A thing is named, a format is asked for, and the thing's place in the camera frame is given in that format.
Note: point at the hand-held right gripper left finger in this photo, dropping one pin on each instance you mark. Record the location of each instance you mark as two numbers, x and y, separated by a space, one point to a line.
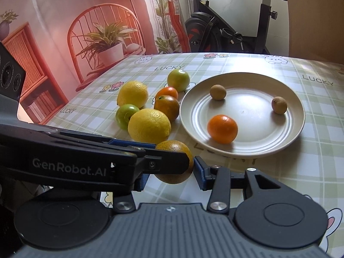
142 182

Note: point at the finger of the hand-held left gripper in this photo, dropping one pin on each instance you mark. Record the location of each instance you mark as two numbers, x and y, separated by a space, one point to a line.
134 143
166 164

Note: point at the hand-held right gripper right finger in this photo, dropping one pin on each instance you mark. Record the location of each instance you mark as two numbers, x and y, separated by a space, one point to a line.
200 174

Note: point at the orange-green mandarin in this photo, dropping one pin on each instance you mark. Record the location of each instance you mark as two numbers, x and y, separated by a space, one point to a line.
166 108
176 146

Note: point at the yellow lemon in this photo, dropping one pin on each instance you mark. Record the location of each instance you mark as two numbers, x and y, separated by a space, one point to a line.
149 125
133 94

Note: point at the small green citrus fruit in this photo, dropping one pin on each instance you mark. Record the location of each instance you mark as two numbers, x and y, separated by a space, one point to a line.
123 117

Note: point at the large orange tangerine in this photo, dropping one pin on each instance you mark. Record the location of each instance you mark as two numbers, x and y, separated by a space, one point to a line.
222 129

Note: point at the small orange tangerine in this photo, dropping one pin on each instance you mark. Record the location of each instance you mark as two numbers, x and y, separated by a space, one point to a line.
168 92

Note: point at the cream round plate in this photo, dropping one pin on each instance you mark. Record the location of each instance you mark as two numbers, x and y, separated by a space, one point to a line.
250 113

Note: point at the small brown round fruit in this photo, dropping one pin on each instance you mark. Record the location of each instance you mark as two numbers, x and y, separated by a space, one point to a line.
279 105
217 92

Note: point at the green apple far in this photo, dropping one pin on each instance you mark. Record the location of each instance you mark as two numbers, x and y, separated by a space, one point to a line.
178 80

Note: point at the green checked tablecloth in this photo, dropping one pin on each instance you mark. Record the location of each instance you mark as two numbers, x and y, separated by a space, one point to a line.
309 166

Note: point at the black exercise bike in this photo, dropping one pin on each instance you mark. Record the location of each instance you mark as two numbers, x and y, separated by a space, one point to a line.
204 32

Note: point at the wooden panel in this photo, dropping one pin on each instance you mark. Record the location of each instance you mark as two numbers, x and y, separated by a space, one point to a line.
314 18

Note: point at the printed wall cloth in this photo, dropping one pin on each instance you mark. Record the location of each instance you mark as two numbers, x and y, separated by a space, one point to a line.
53 18

